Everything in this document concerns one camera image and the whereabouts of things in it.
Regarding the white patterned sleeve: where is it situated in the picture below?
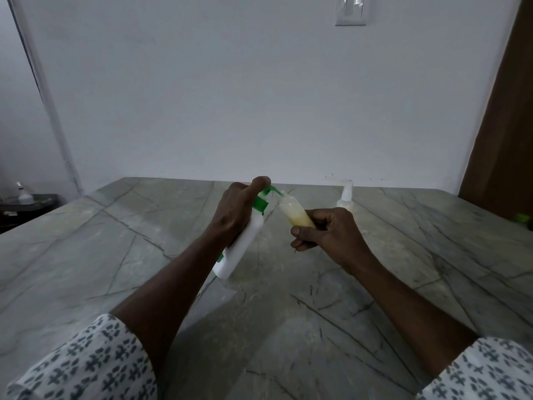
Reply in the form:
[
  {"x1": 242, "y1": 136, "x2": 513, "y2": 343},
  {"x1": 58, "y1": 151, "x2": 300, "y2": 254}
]
[
  {"x1": 0, "y1": 313, "x2": 159, "y2": 400},
  {"x1": 416, "y1": 336, "x2": 533, "y2": 400}
]

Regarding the dark side table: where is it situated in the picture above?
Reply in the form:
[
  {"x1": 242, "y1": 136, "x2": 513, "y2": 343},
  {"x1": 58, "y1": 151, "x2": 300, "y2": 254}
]
[{"x1": 0, "y1": 194, "x2": 58, "y2": 234}]

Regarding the brown wooden door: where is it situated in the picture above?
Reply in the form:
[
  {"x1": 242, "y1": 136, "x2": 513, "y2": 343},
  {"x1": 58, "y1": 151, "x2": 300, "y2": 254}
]
[{"x1": 458, "y1": 0, "x2": 533, "y2": 223}]

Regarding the person's right hand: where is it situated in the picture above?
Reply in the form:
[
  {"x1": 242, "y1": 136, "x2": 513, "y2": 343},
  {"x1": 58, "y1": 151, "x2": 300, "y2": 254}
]
[{"x1": 290, "y1": 207, "x2": 370, "y2": 276}]

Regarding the white pump dispenser head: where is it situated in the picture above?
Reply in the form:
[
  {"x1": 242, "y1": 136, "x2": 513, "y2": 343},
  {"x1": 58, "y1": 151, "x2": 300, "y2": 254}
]
[{"x1": 336, "y1": 179, "x2": 355, "y2": 213}]

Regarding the person's left forearm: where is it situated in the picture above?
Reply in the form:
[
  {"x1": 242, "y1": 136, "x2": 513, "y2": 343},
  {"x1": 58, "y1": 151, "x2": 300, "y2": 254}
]
[{"x1": 109, "y1": 231, "x2": 250, "y2": 373}]

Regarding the grey wall conduit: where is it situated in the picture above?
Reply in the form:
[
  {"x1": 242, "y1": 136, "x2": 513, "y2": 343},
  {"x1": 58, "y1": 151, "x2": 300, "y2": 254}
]
[{"x1": 6, "y1": 0, "x2": 83, "y2": 197}]

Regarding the white patterned right sleeve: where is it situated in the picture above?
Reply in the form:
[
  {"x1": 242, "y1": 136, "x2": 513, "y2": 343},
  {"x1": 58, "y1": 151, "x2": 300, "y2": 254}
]
[{"x1": 416, "y1": 336, "x2": 533, "y2": 400}]

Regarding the white patterned left sleeve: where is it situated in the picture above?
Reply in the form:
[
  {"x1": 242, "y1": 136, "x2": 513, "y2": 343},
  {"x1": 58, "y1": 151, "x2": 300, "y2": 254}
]
[{"x1": 0, "y1": 313, "x2": 159, "y2": 400}]

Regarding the small clear bottle yellow liquid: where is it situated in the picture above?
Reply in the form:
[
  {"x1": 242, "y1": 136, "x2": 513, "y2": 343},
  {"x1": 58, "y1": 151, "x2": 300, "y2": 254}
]
[{"x1": 278, "y1": 191, "x2": 316, "y2": 229}]

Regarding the white wall switch plate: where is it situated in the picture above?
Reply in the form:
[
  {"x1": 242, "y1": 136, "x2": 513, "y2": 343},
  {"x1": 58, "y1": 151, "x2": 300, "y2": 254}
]
[{"x1": 335, "y1": 0, "x2": 367, "y2": 26}]

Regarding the person's left hand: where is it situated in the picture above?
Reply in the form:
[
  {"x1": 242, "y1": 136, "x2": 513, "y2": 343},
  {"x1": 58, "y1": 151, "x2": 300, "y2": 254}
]
[{"x1": 207, "y1": 176, "x2": 272, "y2": 247}]

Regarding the white bottle with green pump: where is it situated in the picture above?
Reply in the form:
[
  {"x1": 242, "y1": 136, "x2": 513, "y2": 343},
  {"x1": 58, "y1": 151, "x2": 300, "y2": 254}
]
[{"x1": 212, "y1": 184, "x2": 285, "y2": 281}]

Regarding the person's right forearm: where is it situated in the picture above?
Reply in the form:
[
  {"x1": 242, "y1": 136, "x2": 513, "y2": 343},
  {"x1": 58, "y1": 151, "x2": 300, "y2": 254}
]
[{"x1": 339, "y1": 256, "x2": 479, "y2": 379}]

